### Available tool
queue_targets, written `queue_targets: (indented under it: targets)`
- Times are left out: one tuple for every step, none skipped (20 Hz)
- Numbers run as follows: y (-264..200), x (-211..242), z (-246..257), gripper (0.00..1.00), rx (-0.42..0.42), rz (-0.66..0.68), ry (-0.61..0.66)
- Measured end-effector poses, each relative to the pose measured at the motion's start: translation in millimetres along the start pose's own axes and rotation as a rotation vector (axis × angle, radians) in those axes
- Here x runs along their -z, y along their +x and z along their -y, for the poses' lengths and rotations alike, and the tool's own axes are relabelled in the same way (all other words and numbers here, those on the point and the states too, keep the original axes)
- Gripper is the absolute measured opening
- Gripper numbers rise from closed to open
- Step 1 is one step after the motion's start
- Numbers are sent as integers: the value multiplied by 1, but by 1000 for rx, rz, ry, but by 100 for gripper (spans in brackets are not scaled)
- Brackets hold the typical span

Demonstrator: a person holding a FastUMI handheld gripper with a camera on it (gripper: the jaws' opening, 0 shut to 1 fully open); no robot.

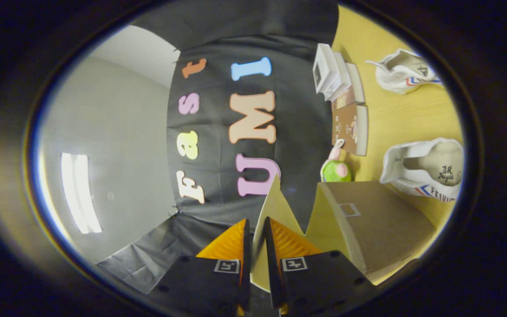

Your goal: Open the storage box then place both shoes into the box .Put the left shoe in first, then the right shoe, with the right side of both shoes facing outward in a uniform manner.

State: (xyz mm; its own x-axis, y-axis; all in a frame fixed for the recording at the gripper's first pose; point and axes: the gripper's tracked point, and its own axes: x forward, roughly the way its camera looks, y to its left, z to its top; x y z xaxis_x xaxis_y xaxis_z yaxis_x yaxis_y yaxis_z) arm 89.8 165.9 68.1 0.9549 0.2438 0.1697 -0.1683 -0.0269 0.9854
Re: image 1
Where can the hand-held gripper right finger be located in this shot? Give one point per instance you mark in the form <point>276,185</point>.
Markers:
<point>272,264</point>

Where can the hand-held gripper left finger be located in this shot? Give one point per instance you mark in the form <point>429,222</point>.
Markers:
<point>246,264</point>

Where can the brown cardboard storage box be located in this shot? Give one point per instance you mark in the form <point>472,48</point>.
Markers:
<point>381,224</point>

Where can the white canvas shoe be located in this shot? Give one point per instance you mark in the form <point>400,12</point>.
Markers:
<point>429,169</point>
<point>401,72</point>

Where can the white square box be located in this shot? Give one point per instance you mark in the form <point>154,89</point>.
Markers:
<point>325,70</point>

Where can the green and pink plush toy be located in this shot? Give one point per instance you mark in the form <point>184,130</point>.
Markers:
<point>335,171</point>

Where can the black backdrop cloth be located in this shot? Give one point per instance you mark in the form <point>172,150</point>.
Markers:
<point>297,145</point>

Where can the brown book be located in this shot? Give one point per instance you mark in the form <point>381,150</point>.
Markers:
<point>349,130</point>

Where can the pink book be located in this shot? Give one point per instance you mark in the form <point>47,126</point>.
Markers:
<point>342,100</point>

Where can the ceiling light panel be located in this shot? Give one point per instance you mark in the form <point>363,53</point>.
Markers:
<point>81,193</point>

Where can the white book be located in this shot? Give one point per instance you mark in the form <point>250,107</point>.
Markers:
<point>354,81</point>

